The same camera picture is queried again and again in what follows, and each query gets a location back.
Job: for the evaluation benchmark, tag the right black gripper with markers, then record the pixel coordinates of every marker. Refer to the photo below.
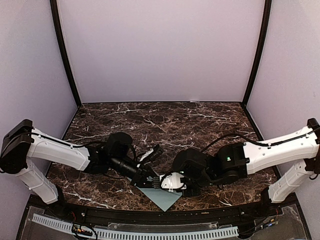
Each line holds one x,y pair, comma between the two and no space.
190,194

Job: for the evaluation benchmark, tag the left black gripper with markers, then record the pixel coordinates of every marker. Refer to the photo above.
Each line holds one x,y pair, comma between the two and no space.
142,175

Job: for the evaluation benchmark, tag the teal green envelope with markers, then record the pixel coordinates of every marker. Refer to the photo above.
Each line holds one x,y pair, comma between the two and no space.
162,198

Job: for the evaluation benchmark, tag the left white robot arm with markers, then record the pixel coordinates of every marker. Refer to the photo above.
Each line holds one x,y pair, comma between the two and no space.
24,143

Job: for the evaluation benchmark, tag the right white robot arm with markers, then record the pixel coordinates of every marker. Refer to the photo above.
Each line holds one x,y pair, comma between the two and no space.
194,169

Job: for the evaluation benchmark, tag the black front table rail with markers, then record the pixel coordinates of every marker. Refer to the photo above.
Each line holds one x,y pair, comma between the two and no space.
241,214

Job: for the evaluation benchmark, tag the grey slotted cable duct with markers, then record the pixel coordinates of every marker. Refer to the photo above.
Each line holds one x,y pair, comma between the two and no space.
121,231

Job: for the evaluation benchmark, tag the left black frame post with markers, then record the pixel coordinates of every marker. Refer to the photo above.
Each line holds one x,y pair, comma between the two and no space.
63,52

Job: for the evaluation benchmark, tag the black frame post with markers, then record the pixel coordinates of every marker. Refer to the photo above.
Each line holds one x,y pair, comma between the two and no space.
258,53
63,52

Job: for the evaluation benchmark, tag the right black frame post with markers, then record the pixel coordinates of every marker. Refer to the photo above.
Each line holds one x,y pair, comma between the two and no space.
258,53

